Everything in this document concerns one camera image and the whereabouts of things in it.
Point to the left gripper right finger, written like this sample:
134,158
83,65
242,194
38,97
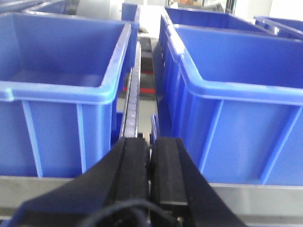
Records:
182,192

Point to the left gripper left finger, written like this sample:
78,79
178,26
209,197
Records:
121,175

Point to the large blue target box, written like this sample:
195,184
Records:
59,78

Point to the lower roller track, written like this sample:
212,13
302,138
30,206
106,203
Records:
129,125

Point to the lower steel rack bar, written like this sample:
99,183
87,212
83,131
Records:
255,205

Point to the blue crate right of gripper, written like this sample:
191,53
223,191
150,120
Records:
235,98

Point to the blue crate far behind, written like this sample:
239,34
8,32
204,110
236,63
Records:
212,19

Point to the red metal floor frame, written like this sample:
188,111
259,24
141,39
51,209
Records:
141,90

